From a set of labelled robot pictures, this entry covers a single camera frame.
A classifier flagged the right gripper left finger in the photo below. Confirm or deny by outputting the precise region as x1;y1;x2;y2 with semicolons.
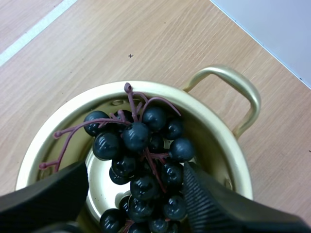
0;161;89;233

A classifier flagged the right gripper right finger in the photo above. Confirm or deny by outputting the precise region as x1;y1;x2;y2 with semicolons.
183;162;311;233

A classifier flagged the bunch of dark toy grapes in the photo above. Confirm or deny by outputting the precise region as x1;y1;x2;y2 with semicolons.
38;82;196;233

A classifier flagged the gold pot with two handles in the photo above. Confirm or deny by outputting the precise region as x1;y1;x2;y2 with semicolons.
15;64;262;233

